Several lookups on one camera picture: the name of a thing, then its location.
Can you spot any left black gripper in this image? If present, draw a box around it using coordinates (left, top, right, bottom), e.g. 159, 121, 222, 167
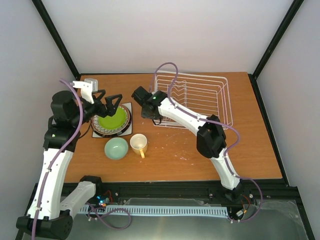
71, 89, 122, 126

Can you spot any green plate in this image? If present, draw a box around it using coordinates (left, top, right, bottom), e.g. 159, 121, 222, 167
98, 106, 127, 130

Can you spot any yellow mug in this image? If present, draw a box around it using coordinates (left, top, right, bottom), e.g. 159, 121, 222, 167
129, 133, 148, 159

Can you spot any mint green bowl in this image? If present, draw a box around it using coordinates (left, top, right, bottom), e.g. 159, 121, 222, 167
104, 137, 129, 160

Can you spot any white wire dish rack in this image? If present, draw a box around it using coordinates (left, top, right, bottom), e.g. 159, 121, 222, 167
152, 70, 234, 129

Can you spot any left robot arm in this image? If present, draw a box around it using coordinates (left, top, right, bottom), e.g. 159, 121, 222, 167
16, 89, 123, 240

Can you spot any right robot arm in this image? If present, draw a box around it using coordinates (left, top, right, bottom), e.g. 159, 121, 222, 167
131, 86, 244, 203

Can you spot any patterned round plate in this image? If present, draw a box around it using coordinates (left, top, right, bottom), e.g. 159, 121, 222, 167
90, 101, 132, 136

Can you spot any white square plate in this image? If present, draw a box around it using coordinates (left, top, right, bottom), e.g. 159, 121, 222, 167
91, 101, 133, 139

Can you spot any small circuit board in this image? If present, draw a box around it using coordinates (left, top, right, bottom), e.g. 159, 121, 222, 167
96, 190, 114, 207

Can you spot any metal base sheet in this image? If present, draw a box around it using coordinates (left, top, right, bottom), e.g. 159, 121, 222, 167
68, 198, 314, 240

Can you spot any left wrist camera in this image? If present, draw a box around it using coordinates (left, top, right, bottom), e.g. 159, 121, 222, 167
72, 78, 98, 104

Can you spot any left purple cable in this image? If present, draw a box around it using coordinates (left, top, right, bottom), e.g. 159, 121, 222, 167
31, 78, 132, 240

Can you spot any left black frame post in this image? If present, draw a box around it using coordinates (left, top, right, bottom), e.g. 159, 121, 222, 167
32, 0, 80, 80

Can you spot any black frame post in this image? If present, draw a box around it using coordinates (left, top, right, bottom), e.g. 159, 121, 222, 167
32, 0, 80, 80
252, 0, 304, 81

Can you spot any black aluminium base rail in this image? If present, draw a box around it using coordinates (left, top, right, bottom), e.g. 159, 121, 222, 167
96, 179, 302, 207

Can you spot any blue slotted cable duct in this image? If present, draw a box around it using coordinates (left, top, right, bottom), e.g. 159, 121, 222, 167
76, 204, 229, 217

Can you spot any right black frame post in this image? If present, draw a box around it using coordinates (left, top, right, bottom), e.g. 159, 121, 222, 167
252, 0, 304, 81

